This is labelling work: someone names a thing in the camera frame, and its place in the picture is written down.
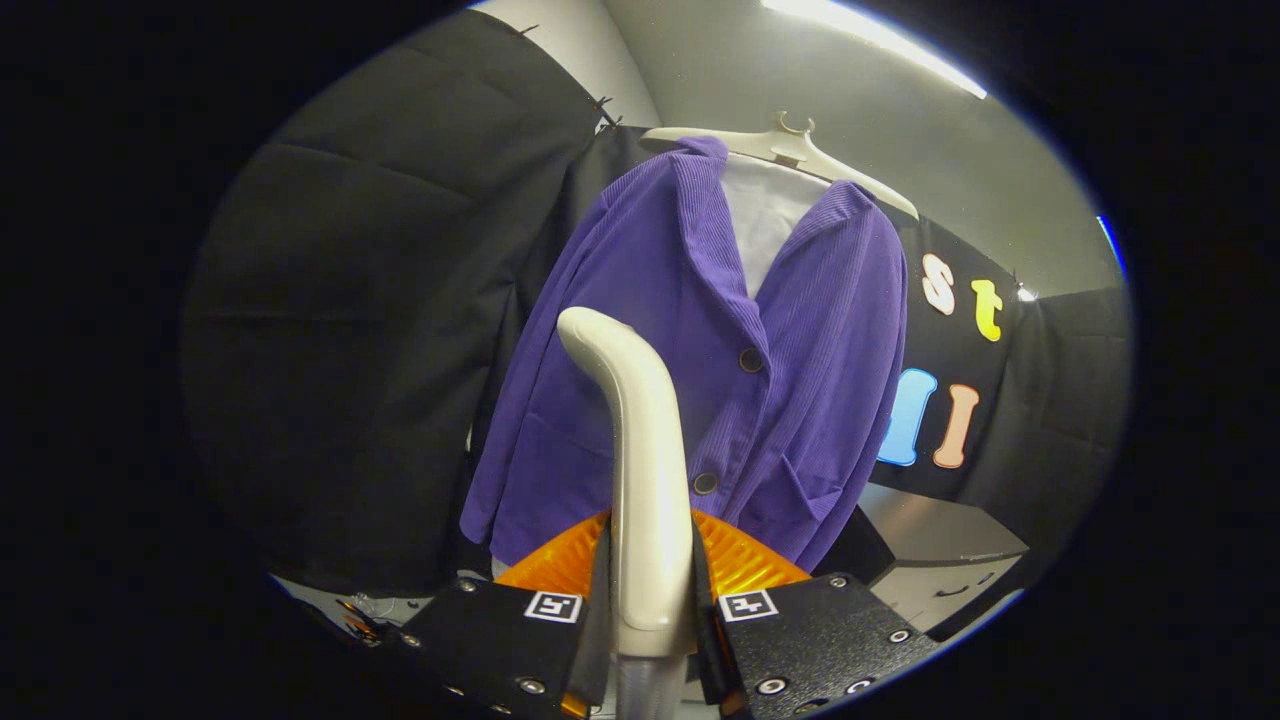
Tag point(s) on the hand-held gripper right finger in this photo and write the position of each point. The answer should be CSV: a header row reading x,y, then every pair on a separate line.
x,y
800,640

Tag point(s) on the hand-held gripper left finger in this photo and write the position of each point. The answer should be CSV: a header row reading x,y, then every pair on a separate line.
x,y
500,640

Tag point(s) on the cream garment steamer head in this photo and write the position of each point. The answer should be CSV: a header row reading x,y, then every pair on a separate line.
x,y
645,450

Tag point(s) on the cream clothes hanger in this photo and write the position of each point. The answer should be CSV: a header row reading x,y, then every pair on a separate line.
x,y
790,145

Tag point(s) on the grey drawer cabinet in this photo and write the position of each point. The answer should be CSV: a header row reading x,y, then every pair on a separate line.
x,y
930,530

